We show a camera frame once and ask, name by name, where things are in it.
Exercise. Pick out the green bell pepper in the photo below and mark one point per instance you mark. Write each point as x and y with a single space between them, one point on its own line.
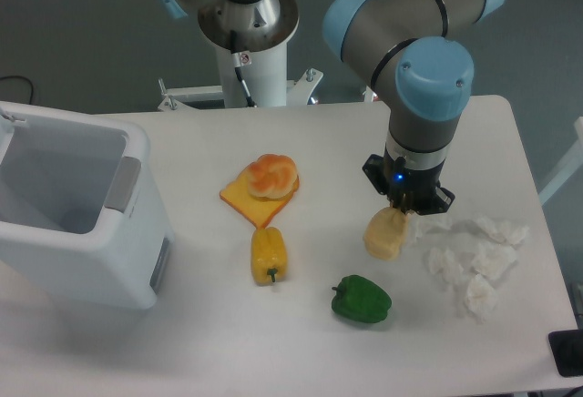
359 299

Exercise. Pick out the black device at edge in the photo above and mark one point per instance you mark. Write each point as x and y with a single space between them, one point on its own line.
566 347

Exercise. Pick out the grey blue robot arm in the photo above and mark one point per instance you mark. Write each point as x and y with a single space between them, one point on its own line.
401 49

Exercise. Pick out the crumpled white tissue bottom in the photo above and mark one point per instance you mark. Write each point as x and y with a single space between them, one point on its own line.
476 298

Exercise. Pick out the round swirl bread bun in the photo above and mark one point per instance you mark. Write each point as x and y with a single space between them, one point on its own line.
271 176

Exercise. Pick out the yellow bell pepper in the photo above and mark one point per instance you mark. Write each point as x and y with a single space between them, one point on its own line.
269 258

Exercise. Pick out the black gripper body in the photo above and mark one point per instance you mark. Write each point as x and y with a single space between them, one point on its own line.
389 175

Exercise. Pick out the crumpled white tissue top right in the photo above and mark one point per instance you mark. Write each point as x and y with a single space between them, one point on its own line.
502 231

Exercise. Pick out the crumpled white tissue top left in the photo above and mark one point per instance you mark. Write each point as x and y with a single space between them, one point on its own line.
419 226

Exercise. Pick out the crumpled white tissue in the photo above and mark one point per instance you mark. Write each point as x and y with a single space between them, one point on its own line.
502 231
492 260
445 262
476 298
419 226

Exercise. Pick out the orange toast slice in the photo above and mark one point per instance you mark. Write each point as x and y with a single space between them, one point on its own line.
258 211

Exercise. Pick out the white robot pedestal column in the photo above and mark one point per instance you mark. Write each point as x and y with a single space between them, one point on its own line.
265 75

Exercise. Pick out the crumpled white tissue middle left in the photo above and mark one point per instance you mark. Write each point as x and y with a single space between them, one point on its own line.
445 262

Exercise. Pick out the white trash can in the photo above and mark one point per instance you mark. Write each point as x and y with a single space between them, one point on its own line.
81 214

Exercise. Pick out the pale yellow square bread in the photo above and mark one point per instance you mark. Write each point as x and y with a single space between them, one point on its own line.
386 233

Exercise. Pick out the white pedestal base frame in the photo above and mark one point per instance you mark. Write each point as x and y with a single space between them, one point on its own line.
300 92

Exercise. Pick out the crumpled white tissue middle right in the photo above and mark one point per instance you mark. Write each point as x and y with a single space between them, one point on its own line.
492 260

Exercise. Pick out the white frame at right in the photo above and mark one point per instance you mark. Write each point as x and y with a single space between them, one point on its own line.
566 167

